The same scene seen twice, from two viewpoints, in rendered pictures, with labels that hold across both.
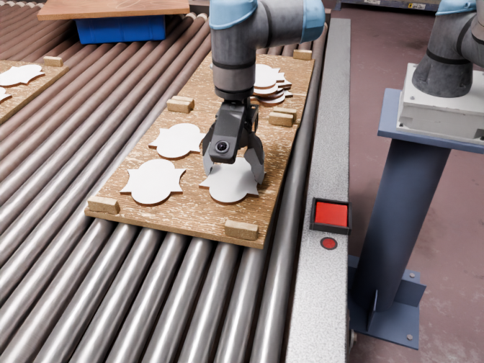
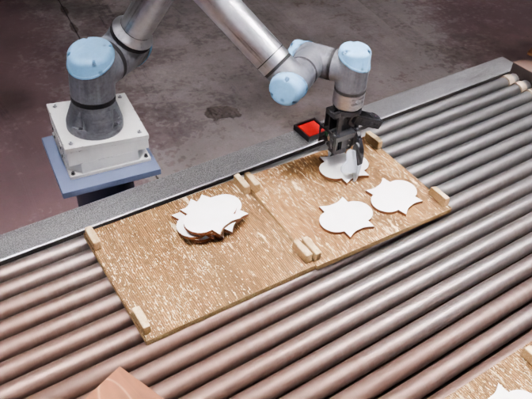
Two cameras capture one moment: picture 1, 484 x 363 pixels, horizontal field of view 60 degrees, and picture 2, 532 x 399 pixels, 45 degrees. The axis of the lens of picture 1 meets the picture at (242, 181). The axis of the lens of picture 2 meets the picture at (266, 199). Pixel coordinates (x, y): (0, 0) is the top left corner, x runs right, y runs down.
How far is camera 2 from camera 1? 2.01 m
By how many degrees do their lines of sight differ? 91
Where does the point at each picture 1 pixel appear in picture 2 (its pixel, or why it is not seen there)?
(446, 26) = (113, 71)
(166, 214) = (402, 176)
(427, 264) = not seen: hidden behind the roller
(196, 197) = (375, 173)
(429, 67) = (112, 111)
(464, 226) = not seen: outside the picture
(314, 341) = (382, 109)
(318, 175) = (279, 151)
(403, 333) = not seen: hidden behind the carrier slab
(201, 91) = (260, 265)
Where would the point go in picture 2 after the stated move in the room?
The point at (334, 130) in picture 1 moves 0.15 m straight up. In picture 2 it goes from (214, 168) to (214, 121)
